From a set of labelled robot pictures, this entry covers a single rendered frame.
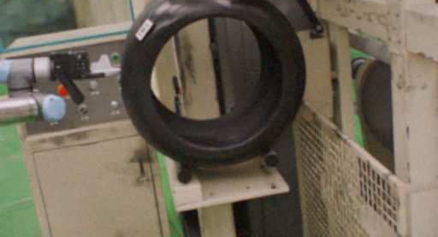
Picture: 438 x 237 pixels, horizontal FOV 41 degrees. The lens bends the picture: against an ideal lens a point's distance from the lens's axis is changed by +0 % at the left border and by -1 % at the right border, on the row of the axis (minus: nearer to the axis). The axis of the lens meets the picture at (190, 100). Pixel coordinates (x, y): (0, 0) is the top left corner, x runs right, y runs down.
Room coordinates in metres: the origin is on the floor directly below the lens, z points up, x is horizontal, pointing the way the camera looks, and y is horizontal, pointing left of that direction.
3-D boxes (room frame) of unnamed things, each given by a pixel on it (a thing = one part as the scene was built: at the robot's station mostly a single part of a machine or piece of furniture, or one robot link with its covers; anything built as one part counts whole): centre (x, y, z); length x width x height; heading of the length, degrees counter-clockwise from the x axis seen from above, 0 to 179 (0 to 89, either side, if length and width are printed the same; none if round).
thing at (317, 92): (2.12, -0.43, 1.05); 0.20 x 0.15 x 0.30; 5
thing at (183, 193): (1.86, 0.07, 0.83); 0.36 x 0.09 x 0.06; 5
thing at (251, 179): (1.87, -0.07, 0.80); 0.37 x 0.36 x 0.02; 95
